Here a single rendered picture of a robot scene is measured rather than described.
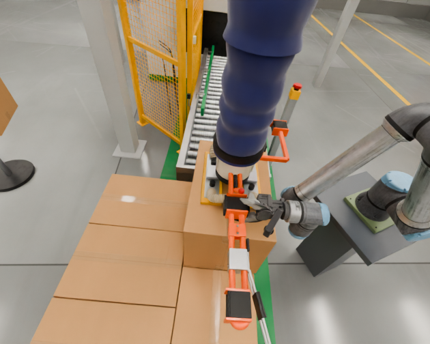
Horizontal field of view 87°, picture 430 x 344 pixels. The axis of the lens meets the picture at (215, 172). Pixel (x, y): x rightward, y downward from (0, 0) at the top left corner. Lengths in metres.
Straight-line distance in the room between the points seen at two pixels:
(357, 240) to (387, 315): 0.97
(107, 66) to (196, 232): 1.60
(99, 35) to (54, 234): 1.58
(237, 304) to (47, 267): 1.69
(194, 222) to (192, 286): 0.43
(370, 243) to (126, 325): 1.30
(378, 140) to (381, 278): 1.65
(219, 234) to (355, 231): 0.82
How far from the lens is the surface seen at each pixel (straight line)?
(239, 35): 0.71
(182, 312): 1.31
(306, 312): 2.04
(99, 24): 2.07
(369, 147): 0.98
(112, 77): 2.21
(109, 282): 1.40
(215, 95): 2.66
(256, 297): 0.78
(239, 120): 0.81
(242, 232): 0.85
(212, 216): 1.04
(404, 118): 0.95
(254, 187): 1.14
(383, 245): 1.56
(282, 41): 0.71
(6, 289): 2.27
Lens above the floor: 1.83
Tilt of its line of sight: 48 degrees down
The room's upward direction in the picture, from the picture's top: 8 degrees clockwise
